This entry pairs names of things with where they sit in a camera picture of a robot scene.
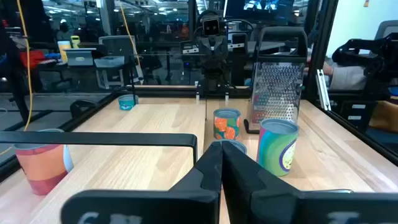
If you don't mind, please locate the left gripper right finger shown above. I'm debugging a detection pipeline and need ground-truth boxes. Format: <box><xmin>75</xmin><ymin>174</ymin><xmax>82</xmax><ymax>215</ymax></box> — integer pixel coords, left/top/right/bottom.
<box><xmin>222</xmin><ymin>141</ymin><xmax>302</xmax><ymax>224</ymax></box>

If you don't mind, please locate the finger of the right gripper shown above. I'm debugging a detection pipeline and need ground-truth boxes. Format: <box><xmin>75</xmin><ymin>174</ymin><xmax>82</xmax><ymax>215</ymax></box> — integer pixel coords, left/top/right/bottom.
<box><xmin>199</xmin><ymin>36</ymin><xmax>214</xmax><ymax>65</ymax></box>
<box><xmin>213</xmin><ymin>35</ymin><xmax>229</xmax><ymax>65</ymax></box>

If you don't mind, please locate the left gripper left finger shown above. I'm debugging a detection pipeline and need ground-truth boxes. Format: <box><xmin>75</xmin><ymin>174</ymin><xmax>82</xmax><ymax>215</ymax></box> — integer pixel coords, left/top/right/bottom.
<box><xmin>169</xmin><ymin>141</ymin><xmax>224</xmax><ymax>224</ymax></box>

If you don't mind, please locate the white mushroom label can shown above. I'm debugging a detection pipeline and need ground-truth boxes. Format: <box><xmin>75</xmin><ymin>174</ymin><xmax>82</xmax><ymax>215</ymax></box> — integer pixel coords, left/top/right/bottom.
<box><xmin>211</xmin><ymin>139</ymin><xmax>249</xmax><ymax>156</ymax></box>

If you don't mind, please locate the orange fruit label can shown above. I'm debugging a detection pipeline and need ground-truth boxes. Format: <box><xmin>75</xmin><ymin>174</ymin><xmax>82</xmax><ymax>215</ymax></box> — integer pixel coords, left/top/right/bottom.
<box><xmin>213</xmin><ymin>108</ymin><xmax>242</xmax><ymax>141</ymax></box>

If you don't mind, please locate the green striped label can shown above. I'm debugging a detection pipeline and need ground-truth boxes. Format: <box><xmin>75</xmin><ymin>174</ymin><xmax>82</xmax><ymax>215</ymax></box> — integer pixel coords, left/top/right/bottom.
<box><xmin>256</xmin><ymin>118</ymin><xmax>300</xmax><ymax>177</ymax></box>

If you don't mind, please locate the teal tuna fish can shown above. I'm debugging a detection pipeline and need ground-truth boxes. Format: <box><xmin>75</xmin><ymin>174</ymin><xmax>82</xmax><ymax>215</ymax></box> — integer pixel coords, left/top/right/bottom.
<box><xmin>118</xmin><ymin>94</ymin><xmax>139</xmax><ymax>111</ymax></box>

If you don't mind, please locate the steel box grater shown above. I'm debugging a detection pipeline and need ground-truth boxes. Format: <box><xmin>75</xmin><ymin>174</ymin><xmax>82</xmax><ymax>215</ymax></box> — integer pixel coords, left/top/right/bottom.
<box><xmin>243</xmin><ymin>26</ymin><xmax>308</xmax><ymax>135</ymax></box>

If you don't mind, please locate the grey mesh chair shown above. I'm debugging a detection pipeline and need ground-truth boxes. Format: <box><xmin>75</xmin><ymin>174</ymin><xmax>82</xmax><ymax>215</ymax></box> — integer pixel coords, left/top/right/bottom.
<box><xmin>95</xmin><ymin>35</ymin><xmax>144</xmax><ymax>90</ymax></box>

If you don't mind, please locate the grey box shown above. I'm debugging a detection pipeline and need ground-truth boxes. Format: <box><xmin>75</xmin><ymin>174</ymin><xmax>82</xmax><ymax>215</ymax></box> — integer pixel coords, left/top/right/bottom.
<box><xmin>63</xmin><ymin>47</ymin><xmax>95</xmax><ymax>67</ymax></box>

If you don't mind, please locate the black equipment box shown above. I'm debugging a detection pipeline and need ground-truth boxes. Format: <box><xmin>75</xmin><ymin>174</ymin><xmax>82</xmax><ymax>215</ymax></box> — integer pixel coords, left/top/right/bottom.
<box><xmin>338</xmin><ymin>98</ymin><xmax>376</xmax><ymax>133</ymax></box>

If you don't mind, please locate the yellow white container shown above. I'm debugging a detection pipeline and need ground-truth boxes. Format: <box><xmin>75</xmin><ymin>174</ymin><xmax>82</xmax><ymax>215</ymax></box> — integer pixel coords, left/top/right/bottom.
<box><xmin>57</xmin><ymin>40</ymin><xmax>72</xmax><ymax>63</ymax></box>

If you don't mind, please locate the person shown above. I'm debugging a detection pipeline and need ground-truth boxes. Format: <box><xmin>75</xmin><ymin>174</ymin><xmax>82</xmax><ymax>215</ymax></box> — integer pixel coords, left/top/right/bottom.
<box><xmin>306</xmin><ymin>55</ymin><xmax>369</xmax><ymax>91</ymax></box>

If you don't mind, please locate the red bag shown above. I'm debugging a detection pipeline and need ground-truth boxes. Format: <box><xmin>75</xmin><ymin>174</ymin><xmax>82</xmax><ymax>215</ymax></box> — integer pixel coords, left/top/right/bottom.
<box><xmin>19</xmin><ymin>49</ymin><xmax>47</xmax><ymax>70</ymax></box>

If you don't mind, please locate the grey office chair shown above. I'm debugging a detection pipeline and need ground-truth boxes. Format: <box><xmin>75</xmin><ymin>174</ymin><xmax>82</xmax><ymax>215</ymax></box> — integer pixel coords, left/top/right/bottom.
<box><xmin>374</xmin><ymin>20</ymin><xmax>398</xmax><ymax>41</ymax></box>

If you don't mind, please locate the red orange label can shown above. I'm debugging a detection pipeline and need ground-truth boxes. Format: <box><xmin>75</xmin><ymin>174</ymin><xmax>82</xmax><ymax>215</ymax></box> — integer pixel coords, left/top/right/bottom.
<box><xmin>14</xmin><ymin>128</ymin><xmax>75</xmax><ymax>196</ymax></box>

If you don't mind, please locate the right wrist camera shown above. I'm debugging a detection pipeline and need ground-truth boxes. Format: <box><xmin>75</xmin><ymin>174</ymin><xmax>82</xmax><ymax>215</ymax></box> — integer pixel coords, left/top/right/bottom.
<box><xmin>201</xmin><ymin>18</ymin><xmax>221</xmax><ymax>37</ymax></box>

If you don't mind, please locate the yellow power cord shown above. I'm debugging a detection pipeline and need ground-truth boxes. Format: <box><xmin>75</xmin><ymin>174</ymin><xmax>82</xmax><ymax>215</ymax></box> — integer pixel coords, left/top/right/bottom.
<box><xmin>119</xmin><ymin>0</ymin><xmax>142</xmax><ymax>68</ymax></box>
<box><xmin>0</xmin><ymin>0</ymin><xmax>34</xmax><ymax>156</ymax></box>

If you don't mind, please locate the silver metal bracket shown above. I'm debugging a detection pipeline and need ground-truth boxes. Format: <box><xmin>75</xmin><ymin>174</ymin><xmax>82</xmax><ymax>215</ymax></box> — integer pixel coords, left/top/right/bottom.
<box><xmin>315</xmin><ymin>68</ymin><xmax>332</xmax><ymax>112</ymax></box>

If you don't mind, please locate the wooden shelf black frame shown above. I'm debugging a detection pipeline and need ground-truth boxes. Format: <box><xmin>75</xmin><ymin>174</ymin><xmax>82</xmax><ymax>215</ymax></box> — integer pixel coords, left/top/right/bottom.
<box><xmin>0</xmin><ymin>52</ymin><xmax>208</xmax><ymax>224</ymax></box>

